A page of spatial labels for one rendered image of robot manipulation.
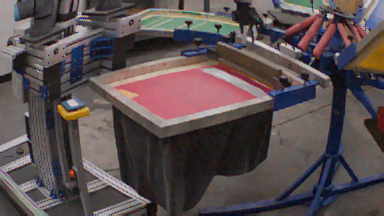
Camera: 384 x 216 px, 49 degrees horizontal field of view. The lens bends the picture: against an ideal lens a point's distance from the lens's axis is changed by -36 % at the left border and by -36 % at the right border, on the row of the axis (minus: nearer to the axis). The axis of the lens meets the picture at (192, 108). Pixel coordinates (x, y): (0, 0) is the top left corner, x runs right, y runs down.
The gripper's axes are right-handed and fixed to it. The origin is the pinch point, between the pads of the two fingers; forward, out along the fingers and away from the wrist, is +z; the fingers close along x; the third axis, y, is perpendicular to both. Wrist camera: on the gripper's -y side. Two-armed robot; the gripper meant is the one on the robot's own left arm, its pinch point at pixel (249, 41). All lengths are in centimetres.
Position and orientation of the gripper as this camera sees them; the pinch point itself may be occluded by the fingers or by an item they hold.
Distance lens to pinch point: 249.0
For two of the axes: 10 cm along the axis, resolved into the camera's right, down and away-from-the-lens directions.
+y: -5.9, -2.9, 7.5
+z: -0.1, 9.3, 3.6
